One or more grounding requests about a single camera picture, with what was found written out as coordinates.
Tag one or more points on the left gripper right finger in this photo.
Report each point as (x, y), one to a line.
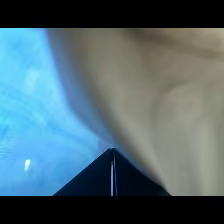
(133, 180)

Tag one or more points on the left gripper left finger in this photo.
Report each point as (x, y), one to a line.
(93, 180)

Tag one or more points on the brown garment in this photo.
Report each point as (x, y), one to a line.
(160, 100)

